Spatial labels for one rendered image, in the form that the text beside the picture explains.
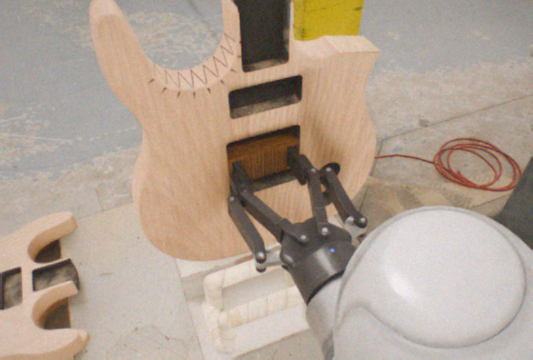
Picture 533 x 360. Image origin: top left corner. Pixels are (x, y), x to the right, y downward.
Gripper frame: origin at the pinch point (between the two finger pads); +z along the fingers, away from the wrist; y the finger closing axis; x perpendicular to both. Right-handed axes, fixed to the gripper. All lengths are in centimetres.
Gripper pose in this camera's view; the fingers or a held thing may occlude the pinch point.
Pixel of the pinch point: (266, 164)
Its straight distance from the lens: 60.1
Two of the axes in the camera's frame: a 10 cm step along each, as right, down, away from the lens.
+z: -3.7, -6.3, 6.8
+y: 9.3, -2.6, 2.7
